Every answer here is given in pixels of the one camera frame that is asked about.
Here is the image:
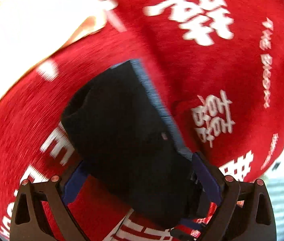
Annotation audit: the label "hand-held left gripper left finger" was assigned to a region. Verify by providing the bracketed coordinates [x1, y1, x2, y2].
[10, 161, 90, 241]

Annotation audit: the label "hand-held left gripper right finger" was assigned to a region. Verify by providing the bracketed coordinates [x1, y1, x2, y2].
[191, 152, 278, 241]

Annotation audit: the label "black pants with blue trim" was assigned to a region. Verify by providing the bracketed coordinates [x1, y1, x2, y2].
[61, 59, 224, 231]

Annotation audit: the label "red printed blanket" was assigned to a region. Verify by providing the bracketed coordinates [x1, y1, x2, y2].
[0, 0, 284, 241]

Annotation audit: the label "cream cloth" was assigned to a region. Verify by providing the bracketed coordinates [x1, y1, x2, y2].
[0, 0, 118, 121]

